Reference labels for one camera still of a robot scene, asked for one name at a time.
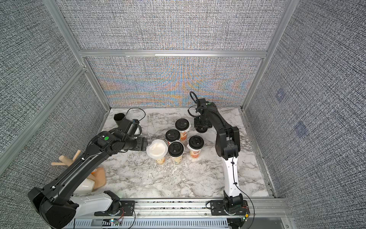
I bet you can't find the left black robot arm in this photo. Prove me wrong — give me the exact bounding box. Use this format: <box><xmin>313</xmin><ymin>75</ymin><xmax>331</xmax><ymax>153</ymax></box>
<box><xmin>28</xmin><ymin>118</ymin><xmax>148</xmax><ymax>229</ymax></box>

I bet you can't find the black cylindrical cup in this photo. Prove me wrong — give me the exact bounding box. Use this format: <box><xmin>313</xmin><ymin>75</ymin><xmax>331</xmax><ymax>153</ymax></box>
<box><xmin>113</xmin><ymin>113</ymin><xmax>125</xmax><ymax>126</ymax></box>

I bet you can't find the paper cup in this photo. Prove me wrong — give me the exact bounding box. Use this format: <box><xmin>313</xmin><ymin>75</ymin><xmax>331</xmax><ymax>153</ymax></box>
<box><xmin>155</xmin><ymin>157</ymin><xmax>166</xmax><ymax>165</ymax></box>
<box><xmin>190</xmin><ymin>149</ymin><xmax>201</xmax><ymax>158</ymax></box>
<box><xmin>173</xmin><ymin>156</ymin><xmax>183</xmax><ymax>165</ymax></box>
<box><xmin>179</xmin><ymin>130</ymin><xmax>188</xmax><ymax>142</ymax></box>

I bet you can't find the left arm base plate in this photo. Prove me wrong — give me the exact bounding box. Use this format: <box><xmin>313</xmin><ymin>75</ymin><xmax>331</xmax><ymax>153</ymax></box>
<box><xmin>94</xmin><ymin>200</ymin><xmax>135</xmax><ymax>217</ymax></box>

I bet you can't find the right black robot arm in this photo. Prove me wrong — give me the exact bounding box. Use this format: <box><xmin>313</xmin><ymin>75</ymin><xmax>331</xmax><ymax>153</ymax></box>
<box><xmin>194</xmin><ymin>98</ymin><xmax>247</xmax><ymax>214</ymax></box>

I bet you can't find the black lid front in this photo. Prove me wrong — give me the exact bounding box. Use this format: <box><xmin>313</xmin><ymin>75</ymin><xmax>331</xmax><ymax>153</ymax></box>
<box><xmin>165</xmin><ymin>129</ymin><xmax>181</xmax><ymax>143</ymax></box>
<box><xmin>175</xmin><ymin>118</ymin><xmax>190</xmax><ymax>131</ymax></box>

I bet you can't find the black lid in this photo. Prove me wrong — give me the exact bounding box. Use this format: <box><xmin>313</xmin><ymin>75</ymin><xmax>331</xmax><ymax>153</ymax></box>
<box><xmin>168</xmin><ymin>141</ymin><xmax>185</xmax><ymax>157</ymax></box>
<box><xmin>175</xmin><ymin>118</ymin><xmax>190</xmax><ymax>131</ymax></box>
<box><xmin>188</xmin><ymin>135</ymin><xmax>205</xmax><ymax>150</ymax></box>
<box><xmin>165</xmin><ymin>129</ymin><xmax>181</xmax><ymax>143</ymax></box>
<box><xmin>196</xmin><ymin>127</ymin><xmax>208</xmax><ymax>133</ymax></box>

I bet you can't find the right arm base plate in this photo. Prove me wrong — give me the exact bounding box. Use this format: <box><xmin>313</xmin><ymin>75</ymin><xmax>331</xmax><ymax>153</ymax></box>
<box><xmin>207</xmin><ymin>200</ymin><xmax>250</xmax><ymax>216</ymax></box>

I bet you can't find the wooden peg rack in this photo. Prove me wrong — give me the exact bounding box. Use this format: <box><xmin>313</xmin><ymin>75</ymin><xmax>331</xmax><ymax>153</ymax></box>
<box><xmin>51</xmin><ymin>150</ymin><xmax>106</xmax><ymax>194</ymax></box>

